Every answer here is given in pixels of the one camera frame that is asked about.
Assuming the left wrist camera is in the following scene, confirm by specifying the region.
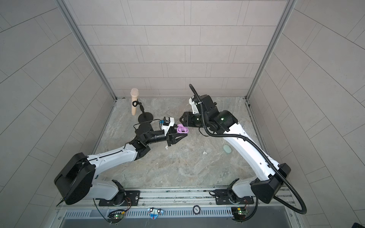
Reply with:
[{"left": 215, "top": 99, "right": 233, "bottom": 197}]
[{"left": 159, "top": 117, "right": 175, "bottom": 136}]

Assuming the black round disc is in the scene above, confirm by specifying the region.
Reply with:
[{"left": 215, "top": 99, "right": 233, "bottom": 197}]
[{"left": 193, "top": 205, "right": 201, "bottom": 215}]

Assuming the aluminium frame rail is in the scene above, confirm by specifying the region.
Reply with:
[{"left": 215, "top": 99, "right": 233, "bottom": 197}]
[{"left": 55, "top": 185, "right": 296, "bottom": 213}]

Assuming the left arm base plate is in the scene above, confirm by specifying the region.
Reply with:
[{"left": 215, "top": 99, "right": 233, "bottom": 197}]
[{"left": 98, "top": 191, "right": 140, "bottom": 207}]

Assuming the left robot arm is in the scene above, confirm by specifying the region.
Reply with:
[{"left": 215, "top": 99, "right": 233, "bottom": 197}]
[{"left": 54, "top": 122, "right": 188, "bottom": 206}]

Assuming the black microphone stand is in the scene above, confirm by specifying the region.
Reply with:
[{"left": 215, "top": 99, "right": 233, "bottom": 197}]
[{"left": 137, "top": 101, "right": 154, "bottom": 124}]

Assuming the blue white clip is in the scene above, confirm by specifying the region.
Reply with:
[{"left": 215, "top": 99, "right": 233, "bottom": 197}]
[{"left": 147, "top": 208, "right": 164, "bottom": 219}]

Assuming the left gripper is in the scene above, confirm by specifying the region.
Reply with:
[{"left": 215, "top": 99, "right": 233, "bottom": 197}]
[{"left": 144, "top": 124, "right": 186, "bottom": 148}]

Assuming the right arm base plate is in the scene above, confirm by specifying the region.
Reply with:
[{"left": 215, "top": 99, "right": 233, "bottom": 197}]
[{"left": 209, "top": 189, "right": 254, "bottom": 205}]

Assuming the purple earbud case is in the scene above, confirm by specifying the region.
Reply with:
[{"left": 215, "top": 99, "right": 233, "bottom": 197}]
[{"left": 176, "top": 124, "right": 189, "bottom": 134}]

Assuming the right green circuit board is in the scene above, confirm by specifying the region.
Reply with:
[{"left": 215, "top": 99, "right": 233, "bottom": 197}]
[{"left": 231, "top": 207, "right": 247, "bottom": 221}]

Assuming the green circuit board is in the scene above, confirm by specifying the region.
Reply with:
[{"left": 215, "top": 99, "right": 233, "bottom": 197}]
[
  {"left": 231, "top": 207, "right": 247, "bottom": 221},
  {"left": 108, "top": 209, "right": 126, "bottom": 223}
]

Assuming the left green circuit board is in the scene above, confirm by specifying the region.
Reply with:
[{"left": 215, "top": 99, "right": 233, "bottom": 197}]
[{"left": 108, "top": 209, "right": 126, "bottom": 223}]

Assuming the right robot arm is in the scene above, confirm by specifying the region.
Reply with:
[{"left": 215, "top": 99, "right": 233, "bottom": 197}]
[{"left": 180, "top": 95, "right": 291, "bottom": 204}]

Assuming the mint green earbud case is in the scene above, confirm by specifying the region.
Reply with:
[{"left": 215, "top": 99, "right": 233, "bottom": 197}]
[{"left": 223, "top": 144, "right": 232, "bottom": 154}]

